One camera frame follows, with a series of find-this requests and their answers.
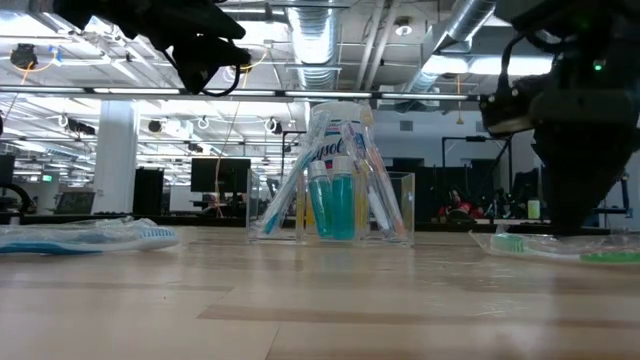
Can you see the black background monitor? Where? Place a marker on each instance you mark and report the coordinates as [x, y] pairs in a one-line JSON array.
[[220, 175]]

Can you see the Lysol wipes canister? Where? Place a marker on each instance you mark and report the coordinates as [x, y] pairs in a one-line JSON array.
[[345, 107]]

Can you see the clear acrylic organizer box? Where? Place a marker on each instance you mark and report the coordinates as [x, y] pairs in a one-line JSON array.
[[255, 210]]

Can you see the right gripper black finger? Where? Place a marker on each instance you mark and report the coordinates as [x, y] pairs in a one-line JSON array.
[[597, 180], [557, 180]]

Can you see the round ceiling fixture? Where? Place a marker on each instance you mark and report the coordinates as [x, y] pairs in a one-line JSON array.
[[403, 27]]

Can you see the black background rig frame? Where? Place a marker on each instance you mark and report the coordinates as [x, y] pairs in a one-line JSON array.
[[475, 138]]

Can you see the long linear ceiling light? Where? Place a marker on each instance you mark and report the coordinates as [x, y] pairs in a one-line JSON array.
[[325, 94]]

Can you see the blue toothbrush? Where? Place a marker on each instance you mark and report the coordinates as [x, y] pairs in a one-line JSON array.
[[155, 233], [295, 175]]

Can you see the smooth silver ventilation duct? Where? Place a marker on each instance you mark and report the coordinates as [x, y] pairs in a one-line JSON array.
[[450, 35]]

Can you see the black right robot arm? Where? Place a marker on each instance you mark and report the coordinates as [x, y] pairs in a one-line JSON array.
[[575, 15]]

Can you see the black boom stand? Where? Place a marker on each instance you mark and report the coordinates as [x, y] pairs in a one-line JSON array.
[[624, 200]]

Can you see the black tall cabinet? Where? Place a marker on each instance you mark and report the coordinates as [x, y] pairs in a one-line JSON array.
[[148, 192]]

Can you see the green cup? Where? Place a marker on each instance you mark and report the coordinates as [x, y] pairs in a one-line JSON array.
[[534, 209]]

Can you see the ribbed silver ventilation duct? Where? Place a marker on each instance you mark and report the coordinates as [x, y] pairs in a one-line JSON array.
[[315, 35]]

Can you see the white square column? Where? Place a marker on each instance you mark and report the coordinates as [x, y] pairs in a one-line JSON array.
[[115, 160]]

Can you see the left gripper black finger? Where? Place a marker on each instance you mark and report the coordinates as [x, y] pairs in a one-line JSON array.
[[210, 57], [200, 22]]

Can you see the black ceiling device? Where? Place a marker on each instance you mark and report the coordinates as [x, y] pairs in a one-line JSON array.
[[23, 56]]

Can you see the person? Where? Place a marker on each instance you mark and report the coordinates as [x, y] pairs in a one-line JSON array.
[[457, 207]]

